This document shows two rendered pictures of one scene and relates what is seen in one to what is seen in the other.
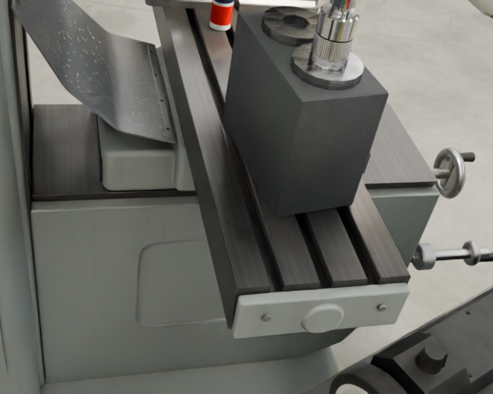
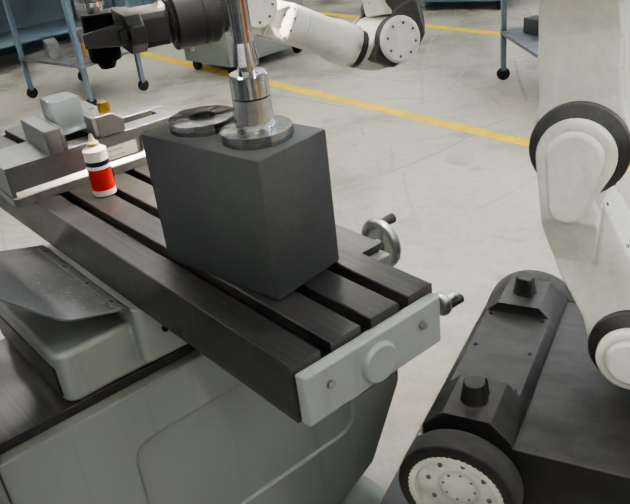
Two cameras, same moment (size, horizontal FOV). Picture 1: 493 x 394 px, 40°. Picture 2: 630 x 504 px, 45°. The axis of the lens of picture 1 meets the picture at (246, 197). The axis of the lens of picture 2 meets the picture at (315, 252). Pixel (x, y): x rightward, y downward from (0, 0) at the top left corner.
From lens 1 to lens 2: 22 cm
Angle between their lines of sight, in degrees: 20
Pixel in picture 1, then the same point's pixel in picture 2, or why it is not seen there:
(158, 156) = (114, 335)
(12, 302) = not seen: outside the picture
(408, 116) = not seen: hidden behind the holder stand
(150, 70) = (56, 265)
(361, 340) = (384, 463)
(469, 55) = not seen: hidden behind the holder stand
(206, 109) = (145, 255)
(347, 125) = (303, 174)
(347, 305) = (394, 336)
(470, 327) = (486, 354)
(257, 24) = (166, 134)
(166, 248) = (161, 440)
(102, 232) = (88, 454)
